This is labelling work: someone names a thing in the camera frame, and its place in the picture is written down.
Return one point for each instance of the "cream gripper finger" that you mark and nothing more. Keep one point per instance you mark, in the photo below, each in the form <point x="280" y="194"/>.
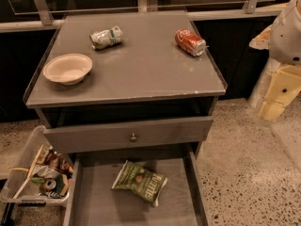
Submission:
<point x="285" y="85"/>
<point x="261" y="42"/>

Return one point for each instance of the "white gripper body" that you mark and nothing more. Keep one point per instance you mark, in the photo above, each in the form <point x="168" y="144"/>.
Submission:
<point x="287" y="37"/>

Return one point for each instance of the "green jalapeno chip bag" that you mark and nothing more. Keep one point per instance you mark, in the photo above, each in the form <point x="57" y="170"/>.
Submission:
<point x="143" y="182"/>

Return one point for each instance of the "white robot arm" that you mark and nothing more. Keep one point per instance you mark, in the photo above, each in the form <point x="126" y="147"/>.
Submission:
<point x="259" y="91"/>

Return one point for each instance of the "grey drawer cabinet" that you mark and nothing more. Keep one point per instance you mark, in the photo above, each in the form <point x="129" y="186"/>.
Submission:
<point x="145" y="77"/>

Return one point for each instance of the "round metal drawer knob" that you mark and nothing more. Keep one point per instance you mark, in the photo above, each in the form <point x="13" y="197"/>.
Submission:
<point x="133" y="138"/>

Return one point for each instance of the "grey open middle drawer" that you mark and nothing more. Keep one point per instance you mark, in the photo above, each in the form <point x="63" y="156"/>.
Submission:
<point x="94" y="202"/>

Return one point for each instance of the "grey top drawer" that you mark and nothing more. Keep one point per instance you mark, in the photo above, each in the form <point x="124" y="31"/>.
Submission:
<point x="110" y="136"/>

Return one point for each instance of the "red soda can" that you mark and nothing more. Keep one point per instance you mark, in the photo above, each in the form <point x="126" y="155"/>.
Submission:
<point x="190" y="42"/>

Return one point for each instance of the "green white crushed can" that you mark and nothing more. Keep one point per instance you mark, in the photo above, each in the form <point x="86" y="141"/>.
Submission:
<point x="106" y="38"/>

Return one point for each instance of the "beige paper bowl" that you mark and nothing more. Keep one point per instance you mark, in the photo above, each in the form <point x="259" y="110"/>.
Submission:
<point x="68" y="69"/>

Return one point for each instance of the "brown snack wrapper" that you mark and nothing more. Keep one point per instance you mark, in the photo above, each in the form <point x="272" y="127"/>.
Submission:
<point x="47" y="164"/>

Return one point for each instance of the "clear plastic trash bin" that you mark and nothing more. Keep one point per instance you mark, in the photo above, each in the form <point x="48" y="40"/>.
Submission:
<point x="21" y="189"/>

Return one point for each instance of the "middle metal bracket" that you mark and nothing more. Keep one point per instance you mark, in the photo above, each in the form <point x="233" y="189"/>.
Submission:
<point x="147" y="5"/>

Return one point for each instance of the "grey counter ledge rail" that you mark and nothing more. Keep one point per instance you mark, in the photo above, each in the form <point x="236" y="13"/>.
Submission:
<point x="178" y="16"/>

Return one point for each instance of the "left metal bracket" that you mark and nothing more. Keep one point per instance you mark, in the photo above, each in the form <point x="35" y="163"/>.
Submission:
<point x="44" y="12"/>

